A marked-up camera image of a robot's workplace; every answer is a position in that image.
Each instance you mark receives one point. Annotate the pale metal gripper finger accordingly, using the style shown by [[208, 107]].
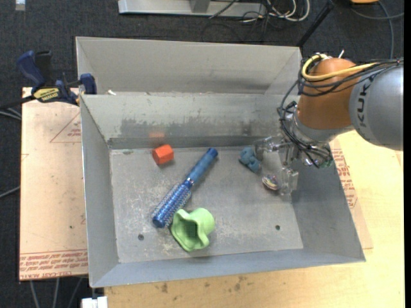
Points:
[[290, 181], [269, 159]]

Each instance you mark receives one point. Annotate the blue-grey toy animal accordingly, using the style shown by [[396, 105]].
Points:
[[250, 159]]

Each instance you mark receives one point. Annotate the small multicoloured ball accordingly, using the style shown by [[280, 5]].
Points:
[[270, 182]]

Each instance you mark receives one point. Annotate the grey metal bin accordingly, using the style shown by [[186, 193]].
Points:
[[244, 210]]

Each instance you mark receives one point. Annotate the blue round hairbrush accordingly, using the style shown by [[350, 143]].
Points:
[[183, 191]]

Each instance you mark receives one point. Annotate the green flower-shaped cup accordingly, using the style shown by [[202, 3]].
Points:
[[192, 229]]

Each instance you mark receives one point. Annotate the orange hexagonal block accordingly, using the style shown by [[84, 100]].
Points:
[[163, 154]]

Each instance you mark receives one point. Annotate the brown cardboard board, red print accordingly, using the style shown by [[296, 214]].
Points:
[[51, 188]]

